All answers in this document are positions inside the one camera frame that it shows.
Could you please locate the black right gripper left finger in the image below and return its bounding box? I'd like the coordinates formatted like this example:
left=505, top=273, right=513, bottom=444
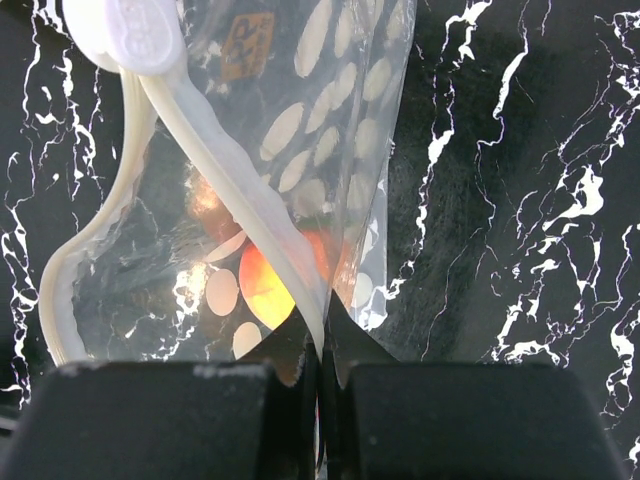
left=1, top=314, right=319, bottom=479

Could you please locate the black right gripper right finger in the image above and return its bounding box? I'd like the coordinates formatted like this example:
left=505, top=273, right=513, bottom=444
left=322, top=297, right=626, bottom=479

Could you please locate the peach fruit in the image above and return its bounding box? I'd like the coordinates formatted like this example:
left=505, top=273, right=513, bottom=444
left=238, top=229, right=330, bottom=330

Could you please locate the clear dotted zip top bag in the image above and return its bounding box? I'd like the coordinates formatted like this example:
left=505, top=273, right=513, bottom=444
left=39, top=1, right=416, bottom=365

